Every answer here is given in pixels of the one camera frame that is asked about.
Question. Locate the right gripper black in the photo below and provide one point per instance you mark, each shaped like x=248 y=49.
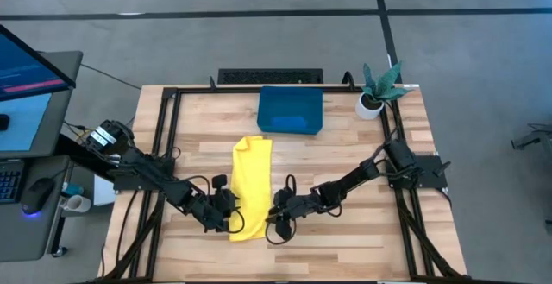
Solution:
x=295 y=206

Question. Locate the black office chair base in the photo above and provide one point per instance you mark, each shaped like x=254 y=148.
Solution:
x=530 y=137

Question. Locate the yellow microfiber towel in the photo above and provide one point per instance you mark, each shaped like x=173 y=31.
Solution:
x=252 y=180

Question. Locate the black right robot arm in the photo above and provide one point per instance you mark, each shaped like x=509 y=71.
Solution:
x=358 y=174

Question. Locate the white box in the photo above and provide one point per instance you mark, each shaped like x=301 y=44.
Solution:
x=103 y=191

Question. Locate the teal plastic basket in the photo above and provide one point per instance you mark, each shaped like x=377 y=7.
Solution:
x=289 y=102

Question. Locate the snake plant in white pot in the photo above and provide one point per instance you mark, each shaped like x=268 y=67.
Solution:
x=375 y=90

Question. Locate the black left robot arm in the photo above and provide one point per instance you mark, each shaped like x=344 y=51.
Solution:
x=146 y=172

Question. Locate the white mug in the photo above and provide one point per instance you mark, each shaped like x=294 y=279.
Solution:
x=79 y=203

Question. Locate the small teal container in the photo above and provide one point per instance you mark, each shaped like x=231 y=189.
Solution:
x=74 y=189

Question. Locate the black mouse with blue light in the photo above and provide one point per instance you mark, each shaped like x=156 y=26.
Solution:
x=36 y=193

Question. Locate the black floor vent grille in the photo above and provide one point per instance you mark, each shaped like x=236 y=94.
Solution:
x=269 y=76

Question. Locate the black aluminium table frame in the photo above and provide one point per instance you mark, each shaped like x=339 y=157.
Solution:
x=215 y=90

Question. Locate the grey workstation desk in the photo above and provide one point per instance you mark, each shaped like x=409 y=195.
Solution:
x=60 y=102

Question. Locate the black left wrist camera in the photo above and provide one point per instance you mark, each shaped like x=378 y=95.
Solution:
x=220 y=182

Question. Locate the black keyboard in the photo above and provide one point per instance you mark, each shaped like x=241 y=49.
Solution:
x=8 y=184

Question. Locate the monitor with blue screen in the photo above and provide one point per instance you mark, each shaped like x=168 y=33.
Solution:
x=26 y=68

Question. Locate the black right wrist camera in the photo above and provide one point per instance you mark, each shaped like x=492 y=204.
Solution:
x=284 y=230

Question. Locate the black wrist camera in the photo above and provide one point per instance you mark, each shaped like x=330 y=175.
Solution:
x=284 y=230
x=220 y=182

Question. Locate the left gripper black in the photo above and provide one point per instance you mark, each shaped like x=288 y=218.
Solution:
x=207 y=210

